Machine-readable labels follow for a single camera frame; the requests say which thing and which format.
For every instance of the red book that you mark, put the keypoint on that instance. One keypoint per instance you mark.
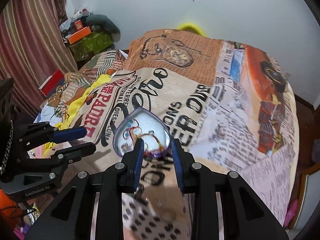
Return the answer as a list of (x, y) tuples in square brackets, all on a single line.
[(51, 82)]

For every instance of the pile of white clothes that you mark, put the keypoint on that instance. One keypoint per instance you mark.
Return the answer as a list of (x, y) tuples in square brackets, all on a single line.
[(48, 113)]

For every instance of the yellow round object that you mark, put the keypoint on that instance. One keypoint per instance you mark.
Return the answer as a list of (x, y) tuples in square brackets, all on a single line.
[(191, 27)]

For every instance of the white plastic bags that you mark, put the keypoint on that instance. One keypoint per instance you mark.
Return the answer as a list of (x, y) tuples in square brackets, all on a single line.
[(72, 17)]

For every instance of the pink plastic object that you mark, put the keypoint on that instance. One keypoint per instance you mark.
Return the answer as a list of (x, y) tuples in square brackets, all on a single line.
[(292, 213)]

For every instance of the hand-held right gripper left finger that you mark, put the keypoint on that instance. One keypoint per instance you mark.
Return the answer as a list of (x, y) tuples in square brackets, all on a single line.
[(138, 160)]

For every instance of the newspaper-print blanket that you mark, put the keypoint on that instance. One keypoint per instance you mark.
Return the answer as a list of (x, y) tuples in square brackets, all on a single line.
[(225, 100)]

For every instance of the orange flat box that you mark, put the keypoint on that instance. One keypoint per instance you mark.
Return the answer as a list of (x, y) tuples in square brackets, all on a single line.
[(80, 35)]

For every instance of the purple heart-shaped tin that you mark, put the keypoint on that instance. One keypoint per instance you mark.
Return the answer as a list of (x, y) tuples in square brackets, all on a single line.
[(152, 121)]

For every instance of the small red box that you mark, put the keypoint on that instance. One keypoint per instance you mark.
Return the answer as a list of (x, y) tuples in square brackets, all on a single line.
[(78, 25)]

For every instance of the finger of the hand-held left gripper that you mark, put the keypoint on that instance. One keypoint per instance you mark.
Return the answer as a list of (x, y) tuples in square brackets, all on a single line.
[(67, 133), (75, 152)]

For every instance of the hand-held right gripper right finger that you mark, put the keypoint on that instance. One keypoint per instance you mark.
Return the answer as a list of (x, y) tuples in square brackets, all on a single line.
[(177, 165)]

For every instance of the striped brown curtain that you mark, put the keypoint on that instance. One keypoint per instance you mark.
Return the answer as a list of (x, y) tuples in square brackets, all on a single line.
[(27, 30)]

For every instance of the yellow cloth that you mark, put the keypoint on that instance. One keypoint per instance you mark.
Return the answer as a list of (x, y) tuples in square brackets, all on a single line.
[(86, 96)]

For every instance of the green covered side table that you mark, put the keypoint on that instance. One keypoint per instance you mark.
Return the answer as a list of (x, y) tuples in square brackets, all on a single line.
[(92, 45)]

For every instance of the wooden bed frame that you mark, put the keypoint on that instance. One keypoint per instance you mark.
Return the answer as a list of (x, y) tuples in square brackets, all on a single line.
[(306, 135)]

